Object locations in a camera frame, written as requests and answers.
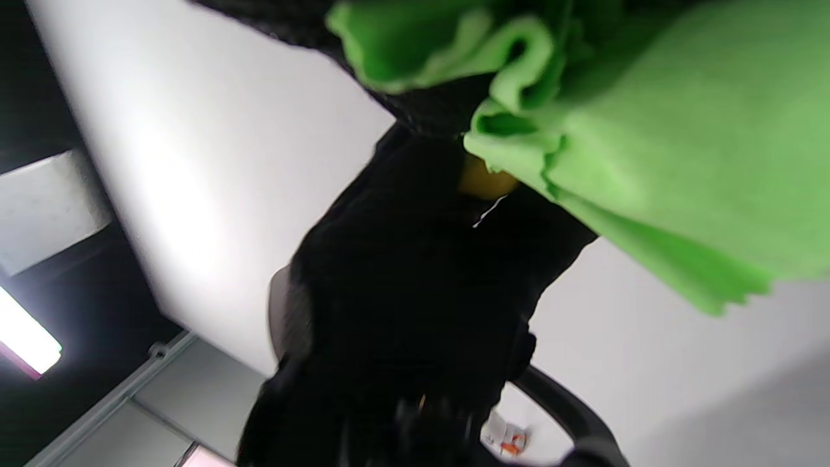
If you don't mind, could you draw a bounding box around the white backdrop panel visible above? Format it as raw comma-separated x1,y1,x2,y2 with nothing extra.
25,0,397,377

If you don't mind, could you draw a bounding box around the yellow boat animals ornament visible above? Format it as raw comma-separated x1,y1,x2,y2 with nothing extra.
457,156,521,199

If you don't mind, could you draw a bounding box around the person's right hand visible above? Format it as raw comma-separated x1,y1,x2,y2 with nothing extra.
195,0,495,137

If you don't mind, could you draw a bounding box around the person's left hand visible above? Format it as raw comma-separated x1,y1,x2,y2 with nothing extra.
237,123,599,467

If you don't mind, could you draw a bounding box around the white metal support frame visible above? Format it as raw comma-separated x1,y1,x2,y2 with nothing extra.
25,329,198,467

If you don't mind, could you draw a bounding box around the black left wrist mount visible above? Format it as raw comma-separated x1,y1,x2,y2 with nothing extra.
512,365,631,467

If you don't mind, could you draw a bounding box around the green cleaning cloth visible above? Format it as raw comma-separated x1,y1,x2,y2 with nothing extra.
326,0,830,317

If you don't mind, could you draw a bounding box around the long ceiling light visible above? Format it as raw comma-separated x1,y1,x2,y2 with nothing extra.
0,285,64,381

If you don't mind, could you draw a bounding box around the square ceiling light panel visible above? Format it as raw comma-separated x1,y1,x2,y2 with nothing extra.
0,149,115,277

